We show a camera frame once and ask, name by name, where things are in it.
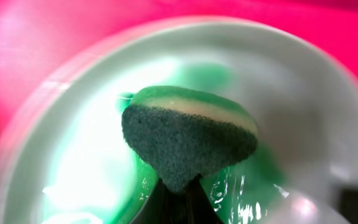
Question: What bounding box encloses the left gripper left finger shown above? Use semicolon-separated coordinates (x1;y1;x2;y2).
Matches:
129;179;185;224

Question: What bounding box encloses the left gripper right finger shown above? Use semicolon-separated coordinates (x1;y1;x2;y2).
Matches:
185;175;224;224

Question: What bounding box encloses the green yellow sponge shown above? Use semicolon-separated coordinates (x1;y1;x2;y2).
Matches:
121;86;259;193

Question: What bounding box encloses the white plate green smear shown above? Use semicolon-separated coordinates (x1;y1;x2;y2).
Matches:
0;17;358;223

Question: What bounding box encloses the red plastic tray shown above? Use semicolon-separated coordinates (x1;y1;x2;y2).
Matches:
0;0;358;184

